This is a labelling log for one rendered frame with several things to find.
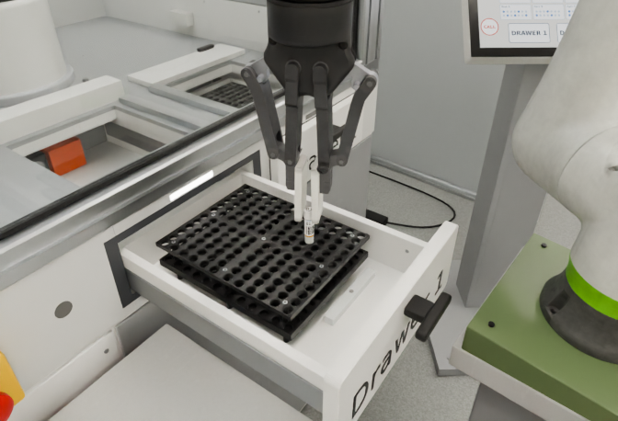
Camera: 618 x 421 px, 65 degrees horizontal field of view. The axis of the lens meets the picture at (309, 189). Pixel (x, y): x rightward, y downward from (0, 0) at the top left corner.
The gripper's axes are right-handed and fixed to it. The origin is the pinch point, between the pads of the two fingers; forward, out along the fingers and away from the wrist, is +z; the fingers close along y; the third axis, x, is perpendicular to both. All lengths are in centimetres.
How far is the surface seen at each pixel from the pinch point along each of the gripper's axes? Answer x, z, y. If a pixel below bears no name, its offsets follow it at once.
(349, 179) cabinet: 50, 30, -1
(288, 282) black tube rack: -2.7, 11.8, -1.9
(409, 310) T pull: -5.1, 10.7, 12.2
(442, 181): 166, 98, 33
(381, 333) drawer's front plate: -9.8, 9.6, 9.4
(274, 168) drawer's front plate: 25.0, 13.4, -11.1
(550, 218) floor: 151, 102, 80
